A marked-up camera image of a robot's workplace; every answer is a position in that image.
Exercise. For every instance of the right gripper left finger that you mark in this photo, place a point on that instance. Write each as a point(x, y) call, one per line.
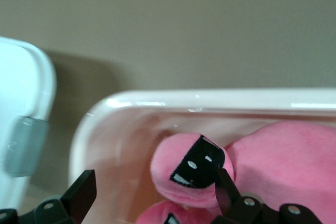
point(76, 200)

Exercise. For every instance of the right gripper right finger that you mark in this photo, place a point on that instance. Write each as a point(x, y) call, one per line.
point(231, 200)

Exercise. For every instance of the pink plush toy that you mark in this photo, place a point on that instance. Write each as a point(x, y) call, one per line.
point(275, 161)

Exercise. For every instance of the white box lid grey clips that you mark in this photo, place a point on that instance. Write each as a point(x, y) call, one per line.
point(21, 82)

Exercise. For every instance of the pink plastic box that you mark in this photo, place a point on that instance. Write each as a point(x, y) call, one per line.
point(118, 134)

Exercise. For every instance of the brown table mat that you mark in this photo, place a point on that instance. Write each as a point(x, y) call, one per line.
point(183, 24)

